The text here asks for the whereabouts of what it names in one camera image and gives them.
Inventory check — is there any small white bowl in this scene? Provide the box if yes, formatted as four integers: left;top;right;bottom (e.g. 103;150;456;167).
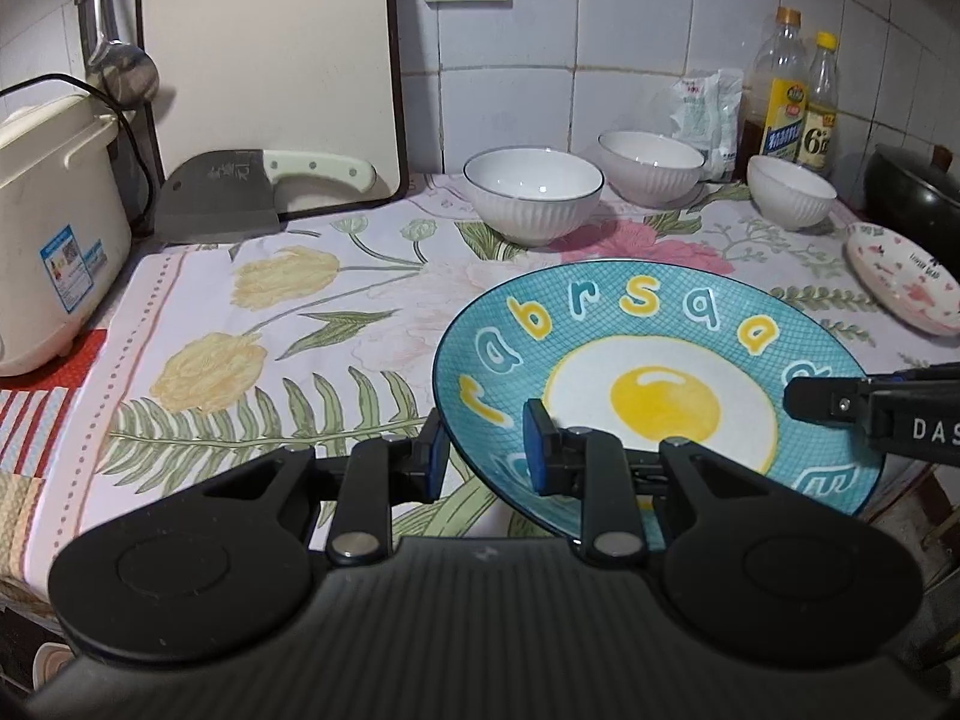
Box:
746;156;838;232

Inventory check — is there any red striped cloth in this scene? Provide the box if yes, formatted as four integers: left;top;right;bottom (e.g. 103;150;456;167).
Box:
0;328;110;482

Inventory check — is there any cleaver with cream handle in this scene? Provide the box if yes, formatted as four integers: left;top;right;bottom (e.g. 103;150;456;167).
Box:
154;148;377;245

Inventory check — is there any glass wok lid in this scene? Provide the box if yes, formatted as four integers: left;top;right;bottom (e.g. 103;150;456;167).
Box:
874;144;960;205

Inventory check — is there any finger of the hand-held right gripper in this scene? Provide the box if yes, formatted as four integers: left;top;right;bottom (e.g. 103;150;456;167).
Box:
783;373;875;428

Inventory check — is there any floral tablecloth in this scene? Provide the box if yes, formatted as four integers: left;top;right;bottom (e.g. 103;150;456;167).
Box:
21;172;960;602

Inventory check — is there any black wok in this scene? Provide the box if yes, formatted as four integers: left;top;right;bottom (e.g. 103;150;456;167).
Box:
862;142;960;272

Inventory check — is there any white salt bag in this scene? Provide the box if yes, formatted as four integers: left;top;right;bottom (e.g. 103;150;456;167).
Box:
670;67;745;182

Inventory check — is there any cream rice cooker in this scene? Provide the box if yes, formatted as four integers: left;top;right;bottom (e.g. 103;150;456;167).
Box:
0;94;134;378

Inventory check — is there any blue fried egg print plate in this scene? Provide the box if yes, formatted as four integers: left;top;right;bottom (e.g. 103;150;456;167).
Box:
431;259;890;542

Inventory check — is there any pink patterned plate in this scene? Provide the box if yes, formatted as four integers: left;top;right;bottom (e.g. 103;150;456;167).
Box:
845;222;960;337

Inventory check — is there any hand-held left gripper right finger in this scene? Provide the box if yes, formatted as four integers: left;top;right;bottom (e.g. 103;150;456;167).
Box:
523;399;775;569

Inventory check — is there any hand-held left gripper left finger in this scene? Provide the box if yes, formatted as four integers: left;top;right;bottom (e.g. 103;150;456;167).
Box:
201;409;451;568

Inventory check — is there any white cutting board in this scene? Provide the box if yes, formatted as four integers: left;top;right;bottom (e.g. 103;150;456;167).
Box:
135;0;410;222

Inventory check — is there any small yellow cap bottle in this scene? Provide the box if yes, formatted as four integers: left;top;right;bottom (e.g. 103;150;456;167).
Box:
795;31;840;179

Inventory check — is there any metal ladle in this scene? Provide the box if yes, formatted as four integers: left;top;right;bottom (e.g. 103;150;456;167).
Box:
79;0;161;103

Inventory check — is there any black power cable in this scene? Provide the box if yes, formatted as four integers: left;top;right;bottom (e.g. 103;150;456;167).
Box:
0;73;163;235

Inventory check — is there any large yellow label bottle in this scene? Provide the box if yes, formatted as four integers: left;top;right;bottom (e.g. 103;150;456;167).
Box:
739;7;811;178

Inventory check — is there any medium white ribbed bowl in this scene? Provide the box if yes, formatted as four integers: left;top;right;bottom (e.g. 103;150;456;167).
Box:
598;130;707;208

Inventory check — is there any large white ribbed bowl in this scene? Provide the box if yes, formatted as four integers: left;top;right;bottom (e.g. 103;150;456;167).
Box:
463;148;605;247

